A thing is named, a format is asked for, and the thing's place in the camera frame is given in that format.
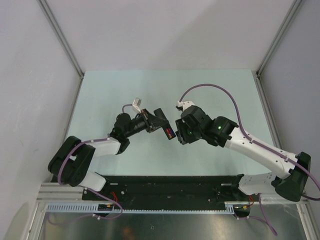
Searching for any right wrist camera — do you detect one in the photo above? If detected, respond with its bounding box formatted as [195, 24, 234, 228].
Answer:
[175, 101, 195, 112]

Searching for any orange red battery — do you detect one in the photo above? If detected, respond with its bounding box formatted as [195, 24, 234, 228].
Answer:
[165, 128, 172, 139]

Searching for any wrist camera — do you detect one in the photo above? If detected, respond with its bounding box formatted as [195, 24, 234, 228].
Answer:
[175, 101, 195, 112]
[131, 97, 142, 114]

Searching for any aluminium frame post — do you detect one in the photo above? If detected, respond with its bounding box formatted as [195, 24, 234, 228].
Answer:
[255, 0, 305, 76]
[37, 0, 85, 80]

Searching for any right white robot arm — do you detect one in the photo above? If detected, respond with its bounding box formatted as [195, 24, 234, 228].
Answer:
[175, 102, 311, 202]

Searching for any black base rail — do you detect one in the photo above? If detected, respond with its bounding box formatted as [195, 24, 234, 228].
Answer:
[82, 175, 258, 210]

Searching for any right aluminium frame post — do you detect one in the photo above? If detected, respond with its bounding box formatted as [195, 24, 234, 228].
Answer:
[255, 0, 305, 76]

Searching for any white slotted cable duct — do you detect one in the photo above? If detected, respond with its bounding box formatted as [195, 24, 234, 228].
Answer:
[45, 203, 249, 215]

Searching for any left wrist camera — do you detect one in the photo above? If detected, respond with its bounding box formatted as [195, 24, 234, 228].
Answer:
[131, 97, 142, 114]

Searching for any left aluminium frame post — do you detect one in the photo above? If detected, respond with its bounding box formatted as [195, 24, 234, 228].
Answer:
[37, 0, 85, 80]

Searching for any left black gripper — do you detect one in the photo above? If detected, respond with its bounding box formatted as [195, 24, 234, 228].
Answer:
[124, 108, 169, 138]

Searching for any blue purple battery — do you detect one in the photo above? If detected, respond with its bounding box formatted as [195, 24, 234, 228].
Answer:
[168, 127, 176, 138]

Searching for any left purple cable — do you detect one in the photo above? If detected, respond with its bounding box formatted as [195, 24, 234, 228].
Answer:
[47, 103, 133, 226]

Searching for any black remote control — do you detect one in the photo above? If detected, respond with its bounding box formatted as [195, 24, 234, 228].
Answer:
[153, 108, 176, 140]

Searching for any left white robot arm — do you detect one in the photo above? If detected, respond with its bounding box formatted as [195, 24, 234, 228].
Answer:
[48, 108, 176, 200]

